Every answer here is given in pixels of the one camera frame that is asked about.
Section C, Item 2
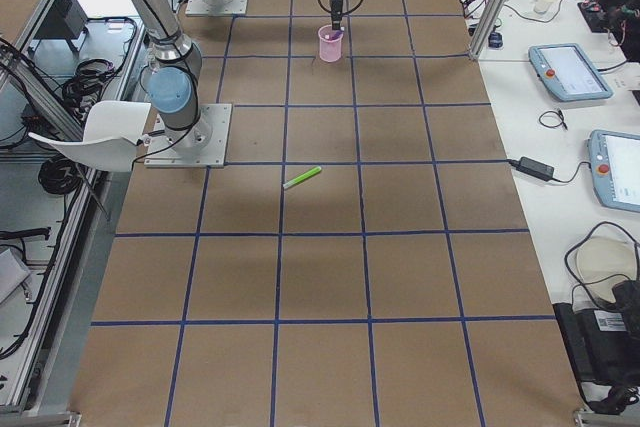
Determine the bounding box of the far teach pendant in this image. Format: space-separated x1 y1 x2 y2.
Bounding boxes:
528 43 613 102

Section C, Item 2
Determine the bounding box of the green marker pen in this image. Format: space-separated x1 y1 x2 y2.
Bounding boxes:
282 166 322 190

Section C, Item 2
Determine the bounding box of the pink mesh cup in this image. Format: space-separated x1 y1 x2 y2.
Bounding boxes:
317 25 344 63

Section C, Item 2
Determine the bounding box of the white plastic chair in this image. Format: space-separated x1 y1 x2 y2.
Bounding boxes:
29 100 151 172

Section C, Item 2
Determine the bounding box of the small blue device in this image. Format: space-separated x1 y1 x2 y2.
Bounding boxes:
488 31 504 49

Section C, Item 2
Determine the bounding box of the teach pendant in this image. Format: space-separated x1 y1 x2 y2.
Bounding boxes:
528 43 613 102
587 129 639 212

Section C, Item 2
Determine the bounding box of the black power adapter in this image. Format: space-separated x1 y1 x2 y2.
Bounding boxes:
507 156 554 182

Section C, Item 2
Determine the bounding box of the aluminium frame post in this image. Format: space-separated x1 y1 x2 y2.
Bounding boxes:
468 0 531 61

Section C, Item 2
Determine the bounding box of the white paper cup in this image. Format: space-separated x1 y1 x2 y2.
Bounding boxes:
533 0 556 15

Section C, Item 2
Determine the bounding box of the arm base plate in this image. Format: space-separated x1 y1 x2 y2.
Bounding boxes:
186 0 248 17
143 103 233 168

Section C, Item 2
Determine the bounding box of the near teach pendant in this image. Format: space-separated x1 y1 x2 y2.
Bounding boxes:
587 129 639 212

